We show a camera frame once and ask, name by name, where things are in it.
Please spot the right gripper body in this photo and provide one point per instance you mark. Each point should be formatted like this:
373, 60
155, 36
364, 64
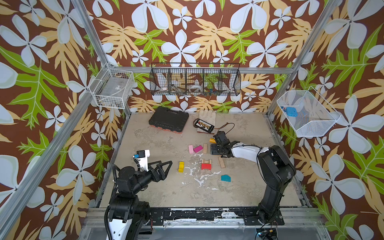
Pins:
218, 148

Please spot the white work glove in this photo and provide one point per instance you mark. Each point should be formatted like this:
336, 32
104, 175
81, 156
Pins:
208, 116

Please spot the black and red tool case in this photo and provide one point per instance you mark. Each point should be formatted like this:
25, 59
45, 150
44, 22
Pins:
169, 120

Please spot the magenta block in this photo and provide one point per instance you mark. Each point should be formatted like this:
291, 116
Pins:
198, 149

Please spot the yellow arch block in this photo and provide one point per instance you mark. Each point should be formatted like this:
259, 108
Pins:
181, 167

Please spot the light pink rectangular block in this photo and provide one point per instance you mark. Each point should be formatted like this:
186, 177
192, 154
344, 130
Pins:
191, 149

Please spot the blue object in basket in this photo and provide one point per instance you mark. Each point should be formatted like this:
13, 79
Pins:
291, 112

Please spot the black wire basket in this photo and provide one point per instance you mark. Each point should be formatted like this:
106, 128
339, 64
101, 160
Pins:
216, 79

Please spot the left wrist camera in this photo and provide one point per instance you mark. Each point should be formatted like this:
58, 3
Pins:
141, 159

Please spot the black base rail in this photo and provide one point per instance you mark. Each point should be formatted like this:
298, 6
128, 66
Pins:
249, 215

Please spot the tape roll in basket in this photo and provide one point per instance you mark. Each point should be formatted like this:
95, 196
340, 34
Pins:
195, 88

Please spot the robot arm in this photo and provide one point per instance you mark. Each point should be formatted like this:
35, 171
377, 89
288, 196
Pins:
276, 170

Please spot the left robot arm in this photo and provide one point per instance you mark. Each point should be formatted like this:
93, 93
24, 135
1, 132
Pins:
126, 214

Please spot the natural wood flat block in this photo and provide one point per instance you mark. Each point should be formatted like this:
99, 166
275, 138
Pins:
205, 148

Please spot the white wire basket left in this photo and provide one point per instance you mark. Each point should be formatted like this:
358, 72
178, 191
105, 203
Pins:
111, 88

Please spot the natural wood arch block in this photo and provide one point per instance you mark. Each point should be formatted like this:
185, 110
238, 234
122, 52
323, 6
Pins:
206, 161

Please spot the black charging board with cables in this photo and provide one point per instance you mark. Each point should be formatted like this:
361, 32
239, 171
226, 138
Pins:
207, 128

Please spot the white wire basket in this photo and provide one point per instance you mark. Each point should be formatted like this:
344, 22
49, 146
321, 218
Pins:
316, 116
111, 88

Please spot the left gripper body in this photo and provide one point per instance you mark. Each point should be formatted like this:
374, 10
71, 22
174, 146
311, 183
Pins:
155, 177

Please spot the teal block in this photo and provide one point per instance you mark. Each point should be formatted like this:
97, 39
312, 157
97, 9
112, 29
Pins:
226, 178

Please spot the red block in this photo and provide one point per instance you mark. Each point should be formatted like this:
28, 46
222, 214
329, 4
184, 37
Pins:
206, 167

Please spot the white wire basket right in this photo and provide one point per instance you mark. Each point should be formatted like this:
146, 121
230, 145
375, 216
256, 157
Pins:
316, 116

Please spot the natural wood long block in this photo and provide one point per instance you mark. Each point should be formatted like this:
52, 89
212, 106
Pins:
221, 162

